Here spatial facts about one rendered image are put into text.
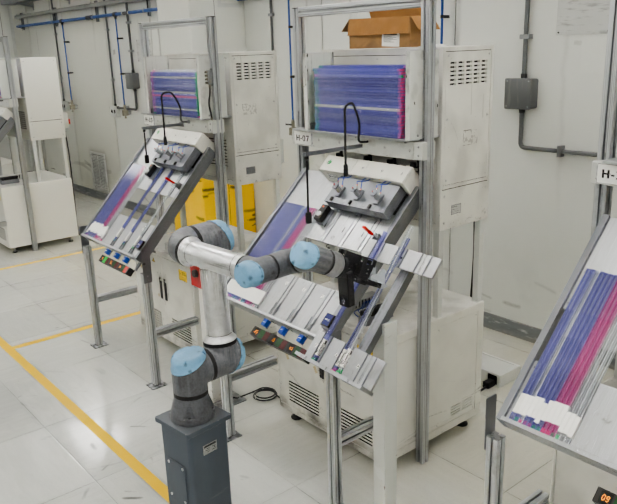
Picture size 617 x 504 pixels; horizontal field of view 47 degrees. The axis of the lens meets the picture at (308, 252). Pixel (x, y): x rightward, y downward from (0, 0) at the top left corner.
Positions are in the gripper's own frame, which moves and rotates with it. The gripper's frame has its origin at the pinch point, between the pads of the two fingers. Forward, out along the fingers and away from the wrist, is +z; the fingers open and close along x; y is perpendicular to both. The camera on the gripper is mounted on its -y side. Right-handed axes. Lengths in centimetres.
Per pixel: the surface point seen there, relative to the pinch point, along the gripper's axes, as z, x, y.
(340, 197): 30, 67, 27
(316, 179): 37, 96, 34
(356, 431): 44, 31, -57
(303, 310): 18, 53, -19
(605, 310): 33, -53, 14
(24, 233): 54, 506, -68
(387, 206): 31, 41, 28
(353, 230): 32, 56, 16
